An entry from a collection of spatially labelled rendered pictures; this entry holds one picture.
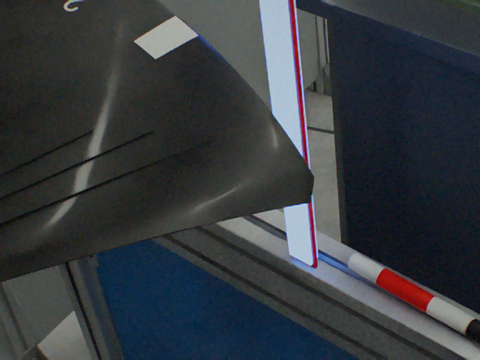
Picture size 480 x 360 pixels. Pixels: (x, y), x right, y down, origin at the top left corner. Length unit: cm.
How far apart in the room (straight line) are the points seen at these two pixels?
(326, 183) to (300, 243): 127
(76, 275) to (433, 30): 48
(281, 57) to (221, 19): 120
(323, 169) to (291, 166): 157
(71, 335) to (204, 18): 60
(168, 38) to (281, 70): 15
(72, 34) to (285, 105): 20
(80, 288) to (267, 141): 68
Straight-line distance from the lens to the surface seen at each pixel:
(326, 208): 205
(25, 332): 183
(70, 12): 58
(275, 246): 86
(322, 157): 214
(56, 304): 186
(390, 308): 82
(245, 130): 55
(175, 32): 58
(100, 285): 120
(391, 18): 95
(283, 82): 71
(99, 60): 56
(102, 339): 127
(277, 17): 67
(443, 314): 80
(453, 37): 93
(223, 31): 191
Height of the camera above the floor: 152
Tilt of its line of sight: 46 degrees down
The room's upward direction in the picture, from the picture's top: 9 degrees counter-clockwise
